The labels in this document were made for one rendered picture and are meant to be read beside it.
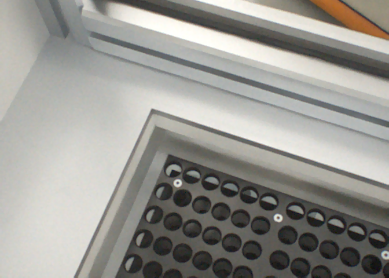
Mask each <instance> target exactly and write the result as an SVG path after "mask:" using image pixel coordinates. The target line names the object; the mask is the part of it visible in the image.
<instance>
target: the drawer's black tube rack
mask: <svg viewBox="0 0 389 278"><path fill-rule="evenodd" d="M161 187H164V189H163V191H162V194H161V196H160V198H158V197H157V196H156V193H157V191H158V189H159V188H161ZM286 196H287V194H285V197H284V200H283V202H282V205H281V208H280V212H279V214H276V215H275V216H271V215H268V214H265V213H262V212H260V211H256V210H253V209H251V208H248V207H245V206H242V205H239V204H236V203H233V202H230V201H228V200H225V199H221V198H219V197H216V196H213V195H210V194H207V193H205V192H202V191H198V190H196V189H193V188H190V187H188V186H184V185H182V182H181V180H175V181H174V182H173V181H170V180H167V179H164V178H161V177H158V179H157V182H156V184H155V187H154V189H153V191H152V193H151V196H150V198H149V200H148V203H147V205H146V207H145V210H144V212H143V214H142V217H141V219H140V221H139V223H138V226H137V228H136V230H135V232H134V235H133V238H132V240H131V242H130V244H129V247H128V249H127V251H126V253H125V255H124V258H123V261H122V263H121V265H120V267H119V270H118V272H117V274H116V276H115V278H389V252H387V251H383V252H382V254H381V253H377V252H375V251H372V250H368V249H367V248H363V247H360V246H357V245H355V244H352V243H349V242H345V241H343V240H340V239H337V238H335V237H332V236H328V235H325V234H323V233H320V232H317V231H314V230H311V229H309V228H305V227H303V226H300V225H297V224H294V223H291V222H288V221H285V220H282V216H281V215H280V214H281V211H282V208H283V205H284V202H285V199H286ZM151 210H154V212H153V215H152V217H151V220H150V221H148V220H147V219H146V216H147V214H148V213H149V212H150V211H151ZM142 233H144V236H143V238H142V240H141V243H140V245H139V246H138V245H137V243H136V240H137V237H138V236H139V235H140V234H142ZM132 257H134V259H133V262H132V264H131V266H130V269H129V271H127V270H126V262H127V261H128V260H129V259H130V258H132Z"/></svg>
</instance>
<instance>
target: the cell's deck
mask: <svg viewBox="0 0 389 278"><path fill-rule="evenodd" d="M156 126H158V127H161V128H164V129H167V130H170V131H173V132H176V133H179V134H182V135H185V136H188V137H191V138H195V139H197V140H200V141H204V142H207V143H209V144H212V145H216V146H218V147H221V148H225V149H228V150H230V151H233V152H237V153H240V154H243V155H246V156H249V157H252V158H255V159H258V160H261V161H264V162H267V163H270V164H273V165H276V166H279V167H282V168H285V169H288V170H292V171H295V172H297V173H301V174H304V175H307V176H309V177H313V178H316V179H318V180H321V181H325V182H328V183H330V184H334V185H337V186H340V187H343V188H346V189H349V190H352V191H355V192H358V193H361V194H364V195H367V196H370V197H373V198H376V199H380V200H383V201H385V202H389V140H385V139H382V138H378V137H375V136H372V135H369V134H366V133H362V132H360V131H356V130H353V129H349V128H347V127H343V126H340V125H336V124H334V123H330V122H327V121H324V120H321V119H317V118H314V117H311V116H308V115H304V114H301V113H298V112H295V111H291V110H288V109H285V108H281V107H278V106H276V105H272V104H269V103H265V102H263V101H259V100H256V99H253V98H249V97H246V96H242V95H240V94H237V93H233V92H230V91H227V90H223V89H220V88H217V87H214V86H210V85H207V84H205V83H201V82H198V81H194V80H191V79H188V78H184V77H182V76H179V75H175V74H172V73H169V72H166V71H162V70H159V69H156V68H152V67H149V66H147V65H143V64H140V63H136V62H133V61H130V60H126V59H124V58H120V57H117V56H113V55H111V54H108V53H104V52H101V51H98V50H94V49H93V47H89V46H85V45H82V44H79V43H76V42H75V40H74V38H73V35H72V34H71V33H69V34H68V35H67V37H66V39H62V38H59V37H57V36H53V35H50V36H49V38H48V39H47V41H46V43H45V45H44V47H43V48H42V50H41V52H40V54H39V56H38V57H37V59H36V60H35V62H34V64H33V66H32V68H31V69H30V71H29V73H28V75H27V76H26V78H25V80H24V82H23V84H22V85H21V87H20V89H19V90H18V92H17V94H16V96H15V98H14V99H13V101H12V103H11V105H10V107H9V108H8V110H7V111H6V114H5V115H4V117H3V119H2V120H1V122H0V278H87V277H88V275H89V273H90V271H91V269H92V267H93V264H94V262H95V260H96V258H97V255H98V253H99V251H100V249H101V246H102V244H103V242H104V240H105V238H106V235H107V233H108V231H109V229H110V227H111V225H112V222H113V220H114V218H115V215H116V213H117V211H118V209H119V207H120V204H121V202H122V200H123V198H124V196H125V194H126V191H127V189H128V187H129V185H130V182H131V180H132V178H133V176H134V173H135V171H136V169H137V167H138V165H139V163H140V160H141V158H142V156H143V154H144V152H145V149H146V147H147V145H148V142H149V140H150V139H151V136H152V134H153V131H154V129H155V127H156Z"/></svg>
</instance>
